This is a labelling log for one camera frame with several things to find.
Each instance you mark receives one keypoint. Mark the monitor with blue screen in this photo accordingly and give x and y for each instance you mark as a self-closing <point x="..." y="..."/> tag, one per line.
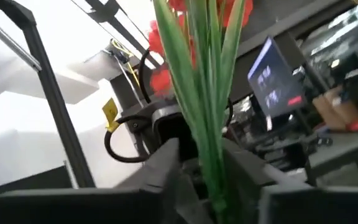
<point x="275" y="81"/>

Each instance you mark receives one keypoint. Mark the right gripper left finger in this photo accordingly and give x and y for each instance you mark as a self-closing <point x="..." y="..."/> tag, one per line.
<point x="89" y="208"/>

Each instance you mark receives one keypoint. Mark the red flower bunch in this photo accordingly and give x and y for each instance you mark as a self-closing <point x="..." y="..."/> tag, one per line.
<point x="210" y="124"/>

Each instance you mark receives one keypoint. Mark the brown cardboard box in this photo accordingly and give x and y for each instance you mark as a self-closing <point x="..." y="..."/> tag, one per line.
<point x="328" y="113"/>
<point x="350" y="112"/>

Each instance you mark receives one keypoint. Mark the black frame post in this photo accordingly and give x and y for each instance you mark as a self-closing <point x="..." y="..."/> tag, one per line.
<point x="57" y="109"/>

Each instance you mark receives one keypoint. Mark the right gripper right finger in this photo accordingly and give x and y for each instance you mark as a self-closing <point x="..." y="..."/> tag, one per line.
<point x="306" y="205"/>

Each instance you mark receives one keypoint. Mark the grey desk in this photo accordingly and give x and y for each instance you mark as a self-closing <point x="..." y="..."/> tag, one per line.
<point x="343" y="146"/>

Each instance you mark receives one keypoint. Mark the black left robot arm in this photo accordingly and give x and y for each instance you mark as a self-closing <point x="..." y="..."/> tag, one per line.
<point x="172" y="124"/>

